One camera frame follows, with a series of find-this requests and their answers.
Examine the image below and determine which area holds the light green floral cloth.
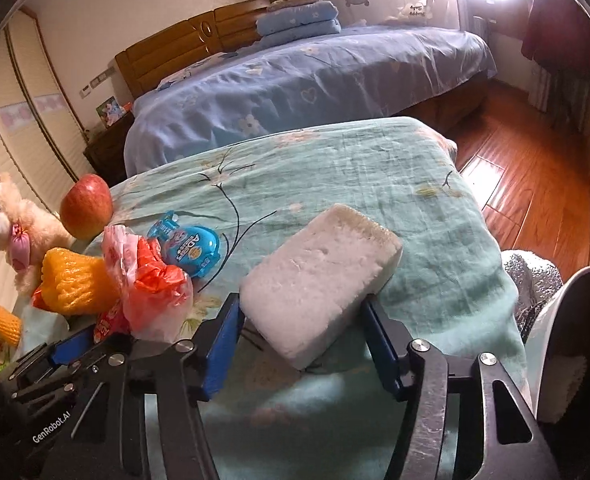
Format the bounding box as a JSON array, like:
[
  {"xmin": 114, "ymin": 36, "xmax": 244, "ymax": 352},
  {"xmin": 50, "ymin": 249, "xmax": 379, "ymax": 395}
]
[{"xmin": 17, "ymin": 116, "xmax": 528, "ymax": 480}]

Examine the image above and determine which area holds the white plush toy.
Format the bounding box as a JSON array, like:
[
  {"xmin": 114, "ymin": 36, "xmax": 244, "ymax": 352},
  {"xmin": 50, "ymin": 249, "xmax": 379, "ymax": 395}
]
[{"xmin": 394, "ymin": 2, "xmax": 430, "ymax": 22}]

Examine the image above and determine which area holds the orange foam fruit net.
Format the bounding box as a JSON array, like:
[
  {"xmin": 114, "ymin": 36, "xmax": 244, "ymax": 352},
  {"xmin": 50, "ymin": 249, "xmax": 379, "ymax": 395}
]
[
  {"xmin": 31, "ymin": 247, "xmax": 120, "ymax": 316},
  {"xmin": 0, "ymin": 302, "xmax": 23, "ymax": 347}
]

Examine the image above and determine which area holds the small patterned pillow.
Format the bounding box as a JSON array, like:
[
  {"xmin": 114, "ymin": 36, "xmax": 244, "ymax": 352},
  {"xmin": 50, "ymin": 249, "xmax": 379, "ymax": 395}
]
[{"xmin": 267, "ymin": 0, "xmax": 323, "ymax": 11}]

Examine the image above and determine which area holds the bed with blue sheet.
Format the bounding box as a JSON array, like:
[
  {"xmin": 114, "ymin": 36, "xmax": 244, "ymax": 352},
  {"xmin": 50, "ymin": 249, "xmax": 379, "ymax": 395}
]
[{"xmin": 125, "ymin": 25, "xmax": 498, "ymax": 176}]

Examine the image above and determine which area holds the cream sliding wardrobe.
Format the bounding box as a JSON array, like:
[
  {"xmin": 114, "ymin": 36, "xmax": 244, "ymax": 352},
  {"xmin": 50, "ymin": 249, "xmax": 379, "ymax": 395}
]
[{"xmin": 0, "ymin": 7, "xmax": 100, "ymax": 351}]

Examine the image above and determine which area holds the small photo frame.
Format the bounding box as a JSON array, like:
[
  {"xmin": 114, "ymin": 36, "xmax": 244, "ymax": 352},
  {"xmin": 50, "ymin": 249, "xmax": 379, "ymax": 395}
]
[{"xmin": 96, "ymin": 97, "xmax": 126, "ymax": 127}]

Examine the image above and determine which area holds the cream teddy bear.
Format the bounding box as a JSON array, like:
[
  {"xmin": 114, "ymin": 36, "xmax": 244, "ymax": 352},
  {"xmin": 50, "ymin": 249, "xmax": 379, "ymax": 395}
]
[{"xmin": 0, "ymin": 172, "xmax": 76, "ymax": 296}]

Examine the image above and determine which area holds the blue toy package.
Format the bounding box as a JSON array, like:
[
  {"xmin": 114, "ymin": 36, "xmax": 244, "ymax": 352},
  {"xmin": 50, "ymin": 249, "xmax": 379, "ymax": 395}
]
[{"xmin": 147, "ymin": 212, "xmax": 222, "ymax": 278}]

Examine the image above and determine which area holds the dark red coat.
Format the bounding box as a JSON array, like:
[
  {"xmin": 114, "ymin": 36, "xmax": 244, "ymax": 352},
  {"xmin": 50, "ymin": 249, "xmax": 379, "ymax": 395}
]
[{"xmin": 521, "ymin": 0, "xmax": 590, "ymax": 68}]

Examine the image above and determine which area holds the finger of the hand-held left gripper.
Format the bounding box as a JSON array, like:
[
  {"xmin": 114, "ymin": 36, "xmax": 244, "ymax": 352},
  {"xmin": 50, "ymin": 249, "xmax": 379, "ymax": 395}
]
[{"xmin": 7, "ymin": 331, "xmax": 104, "ymax": 391}]

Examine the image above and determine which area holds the white foam block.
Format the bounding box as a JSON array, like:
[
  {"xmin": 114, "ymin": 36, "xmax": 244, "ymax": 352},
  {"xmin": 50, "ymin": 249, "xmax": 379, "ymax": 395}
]
[{"xmin": 239, "ymin": 203, "xmax": 404, "ymax": 372}]

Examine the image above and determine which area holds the grey patterned curtain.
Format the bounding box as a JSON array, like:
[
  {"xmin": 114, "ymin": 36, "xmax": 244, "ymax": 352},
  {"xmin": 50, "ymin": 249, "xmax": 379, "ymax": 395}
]
[{"xmin": 527, "ymin": 60, "xmax": 590, "ymax": 126}]

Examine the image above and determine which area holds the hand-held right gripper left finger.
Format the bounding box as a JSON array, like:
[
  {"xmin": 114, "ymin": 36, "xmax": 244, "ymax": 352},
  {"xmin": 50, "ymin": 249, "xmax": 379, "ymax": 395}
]
[{"xmin": 42, "ymin": 292, "xmax": 246, "ymax": 480}]

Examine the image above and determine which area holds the brown wooden headboard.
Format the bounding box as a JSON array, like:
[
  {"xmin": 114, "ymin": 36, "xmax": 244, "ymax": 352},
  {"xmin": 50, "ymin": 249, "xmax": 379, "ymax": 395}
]
[{"xmin": 115, "ymin": 0, "xmax": 280, "ymax": 101}]

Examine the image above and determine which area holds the red snack bag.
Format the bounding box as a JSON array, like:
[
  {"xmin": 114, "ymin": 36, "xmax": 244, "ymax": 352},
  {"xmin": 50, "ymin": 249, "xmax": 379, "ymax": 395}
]
[{"xmin": 92, "ymin": 305, "xmax": 130, "ymax": 346}]

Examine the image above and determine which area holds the white blue printed pillow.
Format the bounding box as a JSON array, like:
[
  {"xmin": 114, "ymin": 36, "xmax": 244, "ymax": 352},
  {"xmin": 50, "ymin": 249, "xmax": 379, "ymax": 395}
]
[{"xmin": 156, "ymin": 51, "xmax": 238, "ymax": 92}]

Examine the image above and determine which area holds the red yellow apple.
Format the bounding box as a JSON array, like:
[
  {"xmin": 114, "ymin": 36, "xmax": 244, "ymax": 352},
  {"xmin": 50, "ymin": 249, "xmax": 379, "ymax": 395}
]
[{"xmin": 60, "ymin": 173, "xmax": 114, "ymax": 240}]

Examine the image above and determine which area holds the wall switch panel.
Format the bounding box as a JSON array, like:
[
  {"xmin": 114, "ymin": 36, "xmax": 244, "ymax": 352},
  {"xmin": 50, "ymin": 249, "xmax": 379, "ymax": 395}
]
[{"xmin": 79, "ymin": 67, "xmax": 116, "ymax": 97}]

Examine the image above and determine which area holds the dark wooden nightstand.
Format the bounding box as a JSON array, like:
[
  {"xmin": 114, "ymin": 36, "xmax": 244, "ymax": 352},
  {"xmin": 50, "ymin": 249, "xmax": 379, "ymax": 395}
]
[{"xmin": 84, "ymin": 110, "xmax": 136, "ymax": 186}]

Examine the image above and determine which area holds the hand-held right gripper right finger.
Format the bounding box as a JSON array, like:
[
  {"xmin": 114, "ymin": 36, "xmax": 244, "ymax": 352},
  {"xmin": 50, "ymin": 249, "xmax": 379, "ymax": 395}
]
[{"xmin": 360, "ymin": 299, "xmax": 563, "ymax": 480}]

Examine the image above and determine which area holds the silver foil bag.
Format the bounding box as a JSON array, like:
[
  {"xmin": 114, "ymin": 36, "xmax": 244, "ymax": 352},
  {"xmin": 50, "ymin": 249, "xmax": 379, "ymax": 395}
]
[{"xmin": 500, "ymin": 249, "xmax": 563, "ymax": 343}]

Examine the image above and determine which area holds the white trash bin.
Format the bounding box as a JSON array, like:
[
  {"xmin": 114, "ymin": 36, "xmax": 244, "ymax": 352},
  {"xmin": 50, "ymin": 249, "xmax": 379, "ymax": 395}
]
[{"xmin": 524, "ymin": 265, "xmax": 590, "ymax": 480}]

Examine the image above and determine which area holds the red plastic bag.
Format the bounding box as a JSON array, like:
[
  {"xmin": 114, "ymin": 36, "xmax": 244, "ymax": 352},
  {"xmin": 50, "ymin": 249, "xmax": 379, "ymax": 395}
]
[{"xmin": 101, "ymin": 225, "xmax": 194, "ymax": 343}]

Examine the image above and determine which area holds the folded blue quilt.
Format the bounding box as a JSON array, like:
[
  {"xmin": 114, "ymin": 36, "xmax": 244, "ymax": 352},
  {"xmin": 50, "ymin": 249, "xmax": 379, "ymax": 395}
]
[{"xmin": 255, "ymin": 0, "xmax": 342, "ymax": 38}]

